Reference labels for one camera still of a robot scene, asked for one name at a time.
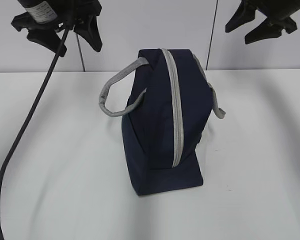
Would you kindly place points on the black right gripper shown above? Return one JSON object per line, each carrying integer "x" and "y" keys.
{"x": 278, "y": 17}

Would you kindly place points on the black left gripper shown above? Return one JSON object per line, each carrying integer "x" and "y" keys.
{"x": 42, "y": 17}

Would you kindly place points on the navy blue lunch bag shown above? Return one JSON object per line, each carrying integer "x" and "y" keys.
{"x": 164, "y": 118}

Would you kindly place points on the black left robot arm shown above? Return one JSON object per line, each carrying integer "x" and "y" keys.
{"x": 44, "y": 19}

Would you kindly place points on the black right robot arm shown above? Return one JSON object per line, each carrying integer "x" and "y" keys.
{"x": 278, "y": 18}

